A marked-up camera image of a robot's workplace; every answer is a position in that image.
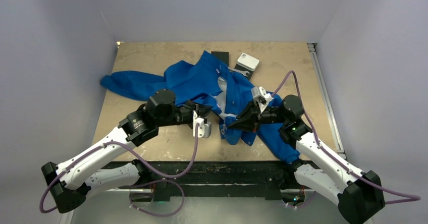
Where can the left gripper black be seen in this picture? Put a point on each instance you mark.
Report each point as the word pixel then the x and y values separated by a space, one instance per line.
pixel 202 110

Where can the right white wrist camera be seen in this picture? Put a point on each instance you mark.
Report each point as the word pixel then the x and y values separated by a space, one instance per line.
pixel 261 98

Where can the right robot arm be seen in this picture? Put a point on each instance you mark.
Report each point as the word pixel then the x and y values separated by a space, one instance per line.
pixel 355 193

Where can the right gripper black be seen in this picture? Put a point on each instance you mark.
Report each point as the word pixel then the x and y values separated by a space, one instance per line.
pixel 249 119

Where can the right side aluminium rail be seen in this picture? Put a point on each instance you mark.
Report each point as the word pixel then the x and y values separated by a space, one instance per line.
pixel 331 118

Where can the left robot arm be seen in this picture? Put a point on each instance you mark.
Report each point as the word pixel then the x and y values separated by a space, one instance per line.
pixel 71 182

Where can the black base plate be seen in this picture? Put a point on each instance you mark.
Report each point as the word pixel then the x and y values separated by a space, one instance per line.
pixel 260 179

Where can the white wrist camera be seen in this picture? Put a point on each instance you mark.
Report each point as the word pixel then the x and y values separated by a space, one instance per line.
pixel 201 126
pixel 261 98

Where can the blue zip jacket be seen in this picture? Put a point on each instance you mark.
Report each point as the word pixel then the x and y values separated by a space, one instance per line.
pixel 208 82

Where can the silver wrench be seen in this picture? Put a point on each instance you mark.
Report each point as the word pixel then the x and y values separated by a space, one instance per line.
pixel 244 73

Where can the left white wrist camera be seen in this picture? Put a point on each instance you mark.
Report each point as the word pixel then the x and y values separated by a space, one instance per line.
pixel 201 126

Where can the white small box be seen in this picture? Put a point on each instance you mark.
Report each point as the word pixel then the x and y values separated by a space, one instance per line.
pixel 247 61

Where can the black flat block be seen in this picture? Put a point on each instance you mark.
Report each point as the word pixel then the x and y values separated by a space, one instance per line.
pixel 223 56

